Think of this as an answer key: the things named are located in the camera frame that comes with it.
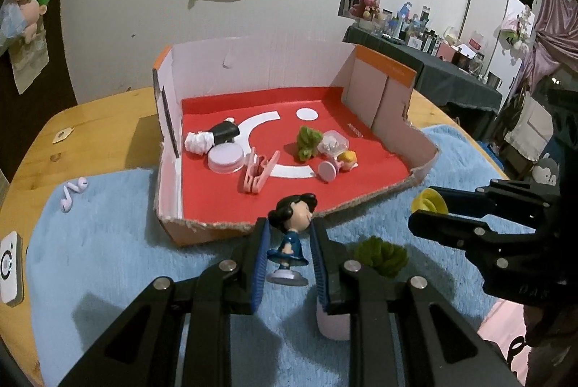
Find hanging plush toys bag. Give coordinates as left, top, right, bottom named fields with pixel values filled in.
left=0, top=0, right=77, bottom=184

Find pink curtain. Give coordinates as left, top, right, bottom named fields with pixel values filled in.
left=519, top=0, right=578, bottom=99

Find person's pink clothing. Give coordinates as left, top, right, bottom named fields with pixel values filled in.
left=476, top=299, right=529, bottom=352

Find yellow bottle cap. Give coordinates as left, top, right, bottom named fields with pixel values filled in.
left=412, top=191, right=448, bottom=216

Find white flat device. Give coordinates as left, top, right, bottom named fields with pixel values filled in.
left=0, top=230, right=25, bottom=305

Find cluster of bottles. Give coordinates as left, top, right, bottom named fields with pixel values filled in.
left=372, top=1, right=502, bottom=87

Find blue fluffy towel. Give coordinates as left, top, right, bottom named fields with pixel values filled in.
left=25, top=122, right=513, bottom=387

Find pink earbud case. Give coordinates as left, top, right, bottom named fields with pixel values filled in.
left=315, top=306, right=352, bottom=341

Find dark cloth covered table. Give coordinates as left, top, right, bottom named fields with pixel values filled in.
left=343, top=23, right=504, bottom=141

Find clear plastic container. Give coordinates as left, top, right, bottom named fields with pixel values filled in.
left=317, top=129, right=350, bottom=156

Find orange cardboard box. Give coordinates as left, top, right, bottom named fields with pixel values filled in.
left=152, top=34, right=441, bottom=248

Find penguin plush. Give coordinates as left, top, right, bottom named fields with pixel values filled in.
left=530, top=153, right=563, bottom=185

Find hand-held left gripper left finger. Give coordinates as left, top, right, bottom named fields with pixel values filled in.
left=59, top=216, right=272, bottom=387

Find white refrigerator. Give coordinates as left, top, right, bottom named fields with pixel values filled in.
left=463, top=0, right=538, bottom=99

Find pink clip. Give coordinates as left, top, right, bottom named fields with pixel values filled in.
left=241, top=147, right=281, bottom=194

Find hanging doll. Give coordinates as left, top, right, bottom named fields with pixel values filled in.
left=0, top=0, right=48, bottom=49

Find dark-haired figurine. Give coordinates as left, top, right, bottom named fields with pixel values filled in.
left=266, top=194, right=319, bottom=286

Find blonde figurine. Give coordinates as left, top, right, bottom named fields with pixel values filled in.
left=317, top=150, right=359, bottom=183

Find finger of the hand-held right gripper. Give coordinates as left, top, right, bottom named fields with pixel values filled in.
left=407, top=210, right=543, bottom=279
left=427, top=179, right=563, bottom=229

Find green chenille bundle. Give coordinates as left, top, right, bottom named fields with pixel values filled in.
left=294, top=125, right=323, bottom=162
left=353, top=236, right=409, bottom=278

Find white flowers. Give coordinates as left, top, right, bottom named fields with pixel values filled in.
left=499, top=5, right=534, bottom=53

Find white jar lid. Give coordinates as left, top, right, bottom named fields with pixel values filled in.
left=208, top=142, right=245, bottom=175

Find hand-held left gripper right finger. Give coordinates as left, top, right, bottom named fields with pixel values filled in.
left=309, top=219, right=525, bottom=387

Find black and white figurine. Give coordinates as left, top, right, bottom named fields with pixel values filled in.
left=184, top=117, right=240, bottom=155

